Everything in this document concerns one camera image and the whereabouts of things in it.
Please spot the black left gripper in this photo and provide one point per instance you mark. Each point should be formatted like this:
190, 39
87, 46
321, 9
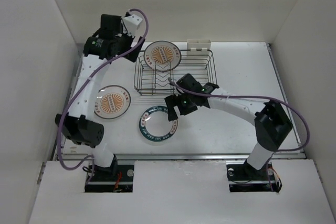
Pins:
131, 55

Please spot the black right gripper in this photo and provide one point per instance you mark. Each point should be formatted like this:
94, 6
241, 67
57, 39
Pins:
172, 100

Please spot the orange sunburst plate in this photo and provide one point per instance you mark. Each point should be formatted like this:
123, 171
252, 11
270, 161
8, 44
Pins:
162, 56
112, 102

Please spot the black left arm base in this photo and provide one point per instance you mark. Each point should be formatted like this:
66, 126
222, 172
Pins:
120, 182

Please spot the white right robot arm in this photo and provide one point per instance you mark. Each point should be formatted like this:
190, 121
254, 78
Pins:
271, 122

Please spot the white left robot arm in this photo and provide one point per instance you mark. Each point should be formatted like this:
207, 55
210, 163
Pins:
96, 60

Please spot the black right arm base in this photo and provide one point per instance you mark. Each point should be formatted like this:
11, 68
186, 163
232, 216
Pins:
243, 178

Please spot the white plastic cutlery holder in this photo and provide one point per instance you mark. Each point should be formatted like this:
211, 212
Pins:
199, 44

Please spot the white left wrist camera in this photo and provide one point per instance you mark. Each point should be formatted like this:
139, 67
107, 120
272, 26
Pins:
131, 24

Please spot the aluminium left side rail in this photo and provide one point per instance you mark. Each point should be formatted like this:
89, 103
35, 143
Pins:
65, 122

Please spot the aluminium rail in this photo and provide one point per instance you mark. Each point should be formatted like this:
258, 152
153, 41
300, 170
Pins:
164, 157
65, 122

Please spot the aluminium front rail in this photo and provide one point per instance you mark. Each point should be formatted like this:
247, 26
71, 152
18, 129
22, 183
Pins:
164, 157

